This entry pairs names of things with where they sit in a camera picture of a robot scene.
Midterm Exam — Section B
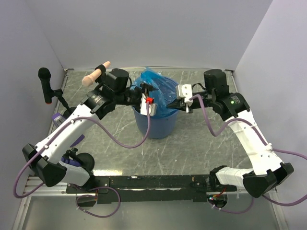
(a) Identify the blue trash bag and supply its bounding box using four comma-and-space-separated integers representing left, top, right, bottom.
132, 68, 178, 118

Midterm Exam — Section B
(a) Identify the blue plastic trash bin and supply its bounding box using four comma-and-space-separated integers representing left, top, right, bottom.
148, 111, 178, 139

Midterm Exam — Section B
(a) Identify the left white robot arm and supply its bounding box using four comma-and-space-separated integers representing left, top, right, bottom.
23, 69, 155, 193

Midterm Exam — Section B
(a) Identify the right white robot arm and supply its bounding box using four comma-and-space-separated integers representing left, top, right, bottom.
167, 69, 294, 198

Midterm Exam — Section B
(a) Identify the beige microphone on stand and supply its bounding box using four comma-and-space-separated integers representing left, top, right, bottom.
82, 61, 111, 87

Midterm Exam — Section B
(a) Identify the purple clear box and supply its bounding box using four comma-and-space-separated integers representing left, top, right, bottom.
51, 113, 85, 147

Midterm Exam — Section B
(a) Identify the purple microphone on stand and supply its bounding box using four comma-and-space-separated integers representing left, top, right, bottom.
61, 148, 95, 171

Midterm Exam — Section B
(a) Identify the black microphone on stand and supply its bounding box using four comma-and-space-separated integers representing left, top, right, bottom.
38, 67, 72, 116

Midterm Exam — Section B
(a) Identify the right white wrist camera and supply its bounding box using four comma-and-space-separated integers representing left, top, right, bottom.
176, 84, 193, 106

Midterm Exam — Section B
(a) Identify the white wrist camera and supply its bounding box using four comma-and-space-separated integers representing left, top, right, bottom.
140, 93, 157, 116
176, 84, 193, 106

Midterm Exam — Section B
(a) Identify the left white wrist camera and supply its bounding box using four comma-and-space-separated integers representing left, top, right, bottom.
140, 93, 157, 116

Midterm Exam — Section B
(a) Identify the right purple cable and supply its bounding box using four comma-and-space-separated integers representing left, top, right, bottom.
189, 94, 307, 214

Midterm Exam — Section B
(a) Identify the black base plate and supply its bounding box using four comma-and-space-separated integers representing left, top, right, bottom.
66, 174, 237, 204

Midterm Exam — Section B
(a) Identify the aluminium rail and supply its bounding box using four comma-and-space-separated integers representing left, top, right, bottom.
23, 173, 278, 197

